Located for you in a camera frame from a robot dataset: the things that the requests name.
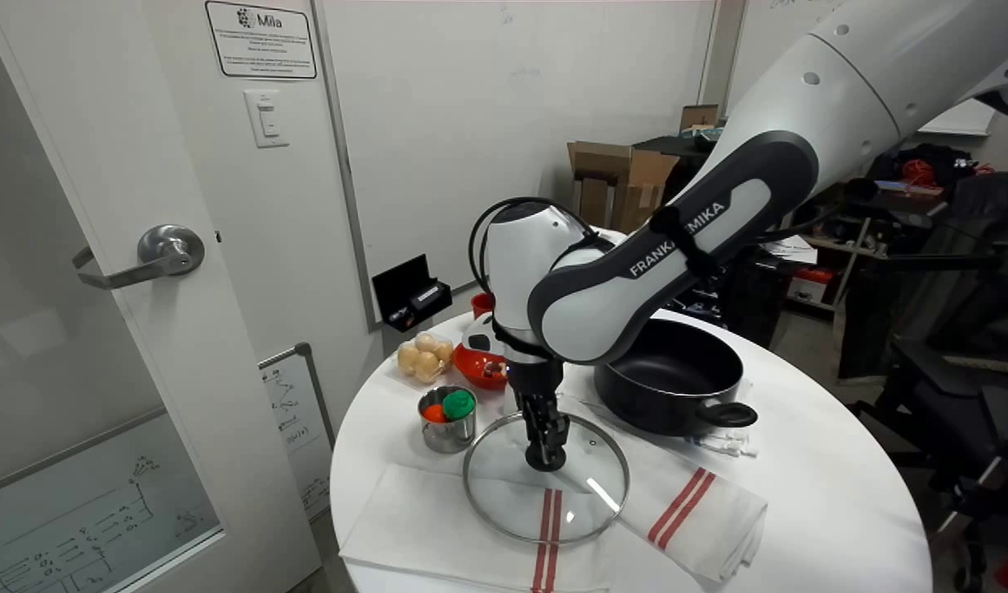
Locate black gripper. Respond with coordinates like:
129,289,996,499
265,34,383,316
509,355,577,476

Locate glass lid black knob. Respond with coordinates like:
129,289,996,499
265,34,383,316
462,410,632,549

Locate black cooking pot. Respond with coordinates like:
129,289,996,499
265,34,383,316
593,316,760,437

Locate metal cup with coloured items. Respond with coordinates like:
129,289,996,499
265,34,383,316
416,382,481,457

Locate red bowl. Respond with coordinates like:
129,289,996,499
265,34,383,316
450,338,515,394

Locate flat white towel red stripes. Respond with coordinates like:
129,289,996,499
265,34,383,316
336,437,615,593

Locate folded white towel red stripes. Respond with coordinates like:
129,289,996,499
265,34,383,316
606,440,771,589

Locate black open case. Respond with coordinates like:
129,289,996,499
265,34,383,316
368,255,459,337

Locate small framed whiteboard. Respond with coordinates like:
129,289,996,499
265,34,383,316
258,338,339,521

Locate black bin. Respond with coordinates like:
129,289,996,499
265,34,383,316
723,252,794,348

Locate white red box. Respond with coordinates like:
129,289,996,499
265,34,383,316
783,268,838,313

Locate small cardboard box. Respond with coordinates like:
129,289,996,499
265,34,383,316
679,101,725,135

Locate wooden shelf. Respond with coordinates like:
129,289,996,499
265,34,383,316
779,176,949,322

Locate black office chair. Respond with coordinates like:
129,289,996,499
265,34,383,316
838,168,1008,593

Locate white door with glass panel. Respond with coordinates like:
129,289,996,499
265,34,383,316
0,0,324,593

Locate silver door lever handle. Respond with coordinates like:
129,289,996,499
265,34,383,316
69,222,207,293

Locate white light switch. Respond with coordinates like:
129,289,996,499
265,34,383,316
241,85,292,152

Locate white wall sign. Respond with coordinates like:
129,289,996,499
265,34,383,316
200,0,320,82

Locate large wall whiteboard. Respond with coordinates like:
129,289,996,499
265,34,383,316
916,94,999,141

